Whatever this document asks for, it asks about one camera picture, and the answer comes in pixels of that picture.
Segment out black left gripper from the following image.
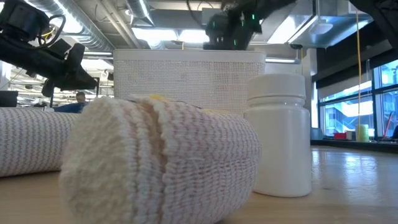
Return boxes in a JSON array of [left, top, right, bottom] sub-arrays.
[[40, 39, 99, 98]]

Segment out hanging yellow cable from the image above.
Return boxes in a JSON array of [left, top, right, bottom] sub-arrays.
[[355, 11, 363, 127]]

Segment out white plastic basket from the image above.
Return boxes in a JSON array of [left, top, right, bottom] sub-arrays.
[[113, 49, 267, 116]]

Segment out silver ventilation duct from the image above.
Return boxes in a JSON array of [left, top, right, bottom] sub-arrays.
[[27, 0, 116, 54]]

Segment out short beige bandage roll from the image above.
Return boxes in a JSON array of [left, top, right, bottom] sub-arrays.
[[58, 94, 262, 224]]

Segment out yellow-green roll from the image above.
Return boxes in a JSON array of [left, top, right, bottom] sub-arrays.
[[356, 124, 370, 143]]

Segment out medium beige bandage roll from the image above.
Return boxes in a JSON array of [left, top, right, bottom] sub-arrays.
[[0, 106, 80, 178]]

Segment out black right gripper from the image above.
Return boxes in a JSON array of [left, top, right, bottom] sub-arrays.
[[203, 12, 262, 51]]

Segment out black monitor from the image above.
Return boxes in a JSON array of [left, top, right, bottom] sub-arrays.
[[0, 90, 19, 108]]

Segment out person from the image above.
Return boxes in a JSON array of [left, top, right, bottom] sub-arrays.
[[75, 91, 88, 105]]

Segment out white round cap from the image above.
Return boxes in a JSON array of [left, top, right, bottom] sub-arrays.
[[243, 73, 313, 198]]

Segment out white ceiling dome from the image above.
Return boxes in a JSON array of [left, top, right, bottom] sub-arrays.
[[309, 20, 335, 35]]

